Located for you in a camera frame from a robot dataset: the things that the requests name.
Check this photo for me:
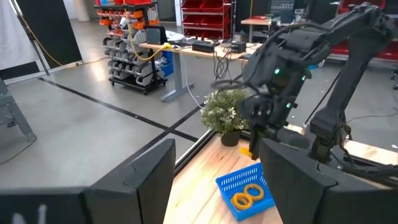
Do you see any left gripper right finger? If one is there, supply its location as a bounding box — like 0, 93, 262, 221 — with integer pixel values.
259, 138, 398, 224

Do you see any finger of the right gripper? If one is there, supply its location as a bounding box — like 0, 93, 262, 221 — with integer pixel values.
248, 123, 264, 161

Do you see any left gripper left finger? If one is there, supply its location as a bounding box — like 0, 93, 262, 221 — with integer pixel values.
0, 138, 177, 224

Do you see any green potted plant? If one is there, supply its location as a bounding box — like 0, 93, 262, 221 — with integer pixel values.
200, 88, 251, 147

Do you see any blue plastic basket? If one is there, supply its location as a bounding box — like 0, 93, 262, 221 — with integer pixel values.
215, 161, 276, 222

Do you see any black electronic device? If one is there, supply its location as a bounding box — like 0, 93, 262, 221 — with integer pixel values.
229, 40, 248, 54
192, 40, 216, 54

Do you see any small wooden table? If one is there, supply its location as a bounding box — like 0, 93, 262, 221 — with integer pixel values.
240, 15, 272, 44

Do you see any wooden desk with grey leg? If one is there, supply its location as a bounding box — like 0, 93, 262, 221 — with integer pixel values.
139, 40, 264, 103

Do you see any red bin shelf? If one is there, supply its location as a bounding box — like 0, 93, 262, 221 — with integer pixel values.
181, 0, 233, 40

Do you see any blue storage box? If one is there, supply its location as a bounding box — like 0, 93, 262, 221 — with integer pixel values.
160, 50, 175, 78

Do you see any red cabinet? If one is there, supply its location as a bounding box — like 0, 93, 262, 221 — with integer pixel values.
329, 0, 398, 62

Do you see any black box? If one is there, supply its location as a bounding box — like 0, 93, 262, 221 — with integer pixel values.
146, 26, 169, 45

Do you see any grey table leg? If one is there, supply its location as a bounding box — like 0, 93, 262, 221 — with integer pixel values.
0, 77, 37, 143

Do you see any rack with grey storage bins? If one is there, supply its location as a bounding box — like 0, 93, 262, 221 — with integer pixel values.
94, 0, 169, 96

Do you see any black panel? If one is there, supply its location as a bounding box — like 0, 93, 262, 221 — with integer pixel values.
14, 0, 83, 70

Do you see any white cloth panel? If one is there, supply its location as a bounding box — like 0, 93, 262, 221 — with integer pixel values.
0, 0, 40, 72

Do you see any yellow cable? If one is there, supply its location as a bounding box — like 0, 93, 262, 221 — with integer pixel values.
123, 7, 172, 62

